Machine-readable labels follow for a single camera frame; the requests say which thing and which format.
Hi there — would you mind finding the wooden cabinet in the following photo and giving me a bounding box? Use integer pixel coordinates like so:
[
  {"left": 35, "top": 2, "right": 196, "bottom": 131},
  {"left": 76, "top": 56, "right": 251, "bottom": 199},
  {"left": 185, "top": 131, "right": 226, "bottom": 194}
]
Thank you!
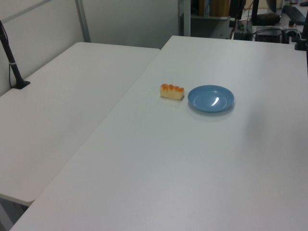
[{"left": 198, "top": 0, "right": 231, "bottom": 17}]

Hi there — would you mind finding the black clamp mount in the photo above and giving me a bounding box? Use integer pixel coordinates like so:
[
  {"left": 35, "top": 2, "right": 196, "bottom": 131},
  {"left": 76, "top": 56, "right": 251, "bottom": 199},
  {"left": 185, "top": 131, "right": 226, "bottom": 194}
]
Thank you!
[{"left": 294, "top": 14, "right": 308, "bottom": 51}]

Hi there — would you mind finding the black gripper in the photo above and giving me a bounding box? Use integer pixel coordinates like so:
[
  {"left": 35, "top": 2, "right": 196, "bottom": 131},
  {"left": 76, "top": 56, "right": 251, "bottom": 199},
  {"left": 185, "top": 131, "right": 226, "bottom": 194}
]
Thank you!
[{"left": 228, "top": 0, "right": 246, "bottom": 28}]

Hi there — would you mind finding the black electronics box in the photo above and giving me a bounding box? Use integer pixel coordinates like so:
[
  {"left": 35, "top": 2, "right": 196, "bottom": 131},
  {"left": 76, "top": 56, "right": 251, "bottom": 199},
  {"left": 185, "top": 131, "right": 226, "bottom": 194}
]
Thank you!
[{"left": 254, "top": 26, "right": 282, "bottom": 43}]

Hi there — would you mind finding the blue plastic plate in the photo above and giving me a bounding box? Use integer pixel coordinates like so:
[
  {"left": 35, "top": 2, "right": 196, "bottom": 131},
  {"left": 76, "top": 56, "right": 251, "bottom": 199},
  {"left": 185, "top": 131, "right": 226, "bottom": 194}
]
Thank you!
[{"left": 187, "top": 85, "right": 235, "bottom": 114}]

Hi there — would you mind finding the black camera stand pole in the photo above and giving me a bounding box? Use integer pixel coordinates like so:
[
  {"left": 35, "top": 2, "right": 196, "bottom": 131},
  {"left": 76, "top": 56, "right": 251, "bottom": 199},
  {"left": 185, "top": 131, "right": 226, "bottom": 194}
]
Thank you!
[{"left": 0, "top": 19, "right": 31, "bottom": 90}]

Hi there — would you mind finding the black monitor stand pole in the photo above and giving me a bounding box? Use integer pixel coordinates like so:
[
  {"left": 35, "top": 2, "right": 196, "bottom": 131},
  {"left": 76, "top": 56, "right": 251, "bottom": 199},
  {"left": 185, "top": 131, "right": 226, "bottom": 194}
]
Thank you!
[{"left": 251, "top": 0, "right": 260, "bottom": 25}]

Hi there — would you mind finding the bread slice with orange topping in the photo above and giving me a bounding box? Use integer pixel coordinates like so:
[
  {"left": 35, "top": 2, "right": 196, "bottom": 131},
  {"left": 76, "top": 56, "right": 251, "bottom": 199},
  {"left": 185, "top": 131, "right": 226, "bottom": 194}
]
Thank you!
[{"left": 160, "top": 83, "right": 186, "bottom": 101}]

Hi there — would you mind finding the black keyboard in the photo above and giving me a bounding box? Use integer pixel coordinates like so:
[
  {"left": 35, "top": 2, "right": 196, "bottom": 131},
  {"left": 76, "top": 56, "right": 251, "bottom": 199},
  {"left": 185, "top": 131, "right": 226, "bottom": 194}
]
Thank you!
[{"left": 282, "top": 5, "right": 307, "bottom": 24}]

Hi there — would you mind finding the grey metal desk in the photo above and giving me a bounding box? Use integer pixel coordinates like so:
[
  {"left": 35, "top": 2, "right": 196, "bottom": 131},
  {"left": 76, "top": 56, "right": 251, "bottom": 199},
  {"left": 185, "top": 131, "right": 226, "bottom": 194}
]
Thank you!
[{"left": 190, "top": 15, "right": 231, "bottom": 39}]

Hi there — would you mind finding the dark padded bag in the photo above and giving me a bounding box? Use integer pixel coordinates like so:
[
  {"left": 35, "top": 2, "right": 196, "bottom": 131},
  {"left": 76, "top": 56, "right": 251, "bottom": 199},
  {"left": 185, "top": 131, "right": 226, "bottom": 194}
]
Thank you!
[{"left": 255, "top": 13, "right": 281, "bottom": 25}]

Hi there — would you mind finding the black cable on stand pole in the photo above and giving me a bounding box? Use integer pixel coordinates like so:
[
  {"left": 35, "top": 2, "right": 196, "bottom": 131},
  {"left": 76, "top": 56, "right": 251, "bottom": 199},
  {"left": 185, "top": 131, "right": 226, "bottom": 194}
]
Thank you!
[{"left": 8, "top": 63, "right": 14, "bottom": 88}]

